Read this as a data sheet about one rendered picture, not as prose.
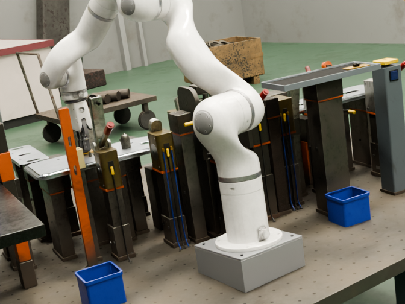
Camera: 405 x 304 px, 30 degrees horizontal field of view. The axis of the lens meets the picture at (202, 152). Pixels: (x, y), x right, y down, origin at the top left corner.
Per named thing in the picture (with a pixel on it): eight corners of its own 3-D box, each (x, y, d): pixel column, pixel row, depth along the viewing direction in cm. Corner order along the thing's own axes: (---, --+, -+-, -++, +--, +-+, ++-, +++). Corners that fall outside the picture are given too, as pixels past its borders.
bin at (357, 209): (354, 211, 249) (351, 185, 246) (373, 218, 240) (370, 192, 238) (326, 220, 244) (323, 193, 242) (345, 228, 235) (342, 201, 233)
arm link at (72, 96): (90, 88, 243) (91, 98, 243) (81, 86, 251) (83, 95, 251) (65, 94, 239) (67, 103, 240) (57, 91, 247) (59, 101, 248)
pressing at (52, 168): (357, 85, 305) (357, 82, 304) (395, 90, 285) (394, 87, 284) (21, 168, 249) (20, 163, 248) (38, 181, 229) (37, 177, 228)
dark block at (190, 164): (200, 234, 248) (181, 109, 238) (210, 239, 242) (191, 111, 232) (186, 238, 246) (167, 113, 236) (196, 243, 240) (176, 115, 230)
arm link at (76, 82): (71, 93, 239) (91, 87, 246) (63, 52, 235) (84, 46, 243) (53, 93, 244) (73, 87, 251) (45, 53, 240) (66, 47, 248)
